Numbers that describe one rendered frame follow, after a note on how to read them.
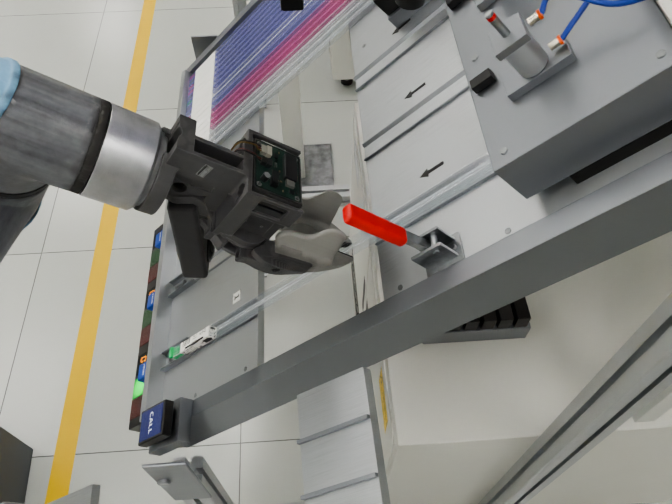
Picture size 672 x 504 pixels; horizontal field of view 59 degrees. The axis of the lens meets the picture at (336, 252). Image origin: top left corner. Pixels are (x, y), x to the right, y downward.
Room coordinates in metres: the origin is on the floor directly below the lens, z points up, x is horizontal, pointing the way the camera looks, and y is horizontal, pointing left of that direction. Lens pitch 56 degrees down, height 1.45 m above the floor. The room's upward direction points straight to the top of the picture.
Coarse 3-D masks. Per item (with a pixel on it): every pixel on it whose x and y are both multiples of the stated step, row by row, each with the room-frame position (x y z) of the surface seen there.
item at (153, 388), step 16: (160, 256) 0.48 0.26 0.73; (176, 256) 0.49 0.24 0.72; (160, 272) 0.45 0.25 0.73; (160, 288) 0.43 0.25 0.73; (160, 304) 0.40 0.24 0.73; (160, 320) 0.38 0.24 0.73; (160, 336) 0.36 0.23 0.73; (160, 352) 0.33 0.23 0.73; (160, 368) 0.31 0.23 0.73; (144, 384) 0.29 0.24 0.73; (160, 384) 0.29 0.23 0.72; (144, 400) 0.27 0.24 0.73; (160, 400) 0.27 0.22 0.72
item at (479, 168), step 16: (480, 160) 0.35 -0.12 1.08; (448, 176) 0.35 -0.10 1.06; (464, 176) 0.34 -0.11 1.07; (480, 176) 0.34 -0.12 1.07; (432, 192) 0.34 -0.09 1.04; (448, 192) 0.34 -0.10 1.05; (400, 208) 0.34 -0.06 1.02; (416, 208) 0.33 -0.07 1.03; (400, 224) 0.33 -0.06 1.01; (352, 240) 0.34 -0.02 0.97; (368, 240) 0.33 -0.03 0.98; (320, 272) 0.33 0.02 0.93; (272, 288) 0.33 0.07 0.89; (288, 288) 0.32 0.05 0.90; (256, 304) 0.32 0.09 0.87; (224, 320) 0.33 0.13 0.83; (240, 320) 0.32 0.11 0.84; (176, 352) 0.32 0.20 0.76
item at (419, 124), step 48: (432, 0) 0.60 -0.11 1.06; (384, 48) 0.58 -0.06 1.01; (432, 48) 0.53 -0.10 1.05; (384, 96) 0.51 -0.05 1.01; (432, 96) 0.46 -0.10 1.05; (384, 144) 0.44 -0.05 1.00; (432, 144) 0.41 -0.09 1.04; (480, 144) 0.37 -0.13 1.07; (384, 192) 0.38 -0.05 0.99; (480, 192) 0.32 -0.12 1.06; (576, 192) 0.28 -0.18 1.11; (384, 240) 0.33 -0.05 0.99; (480, 240) 0.28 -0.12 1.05; (384, 288) 0.28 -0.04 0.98
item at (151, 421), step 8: (152, 408) 0.23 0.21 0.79; (160, 408) 0.23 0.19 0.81; (144, 416) 0.23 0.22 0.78; (152, 416) 0.22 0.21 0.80; (160, 416) 0.22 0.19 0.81; (144, 424) 0.22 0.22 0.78; (152, 424) 0.21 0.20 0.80; (160, 424) 0.21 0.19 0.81; (144, 432) 0.21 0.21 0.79; (152, 432) 0.20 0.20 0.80
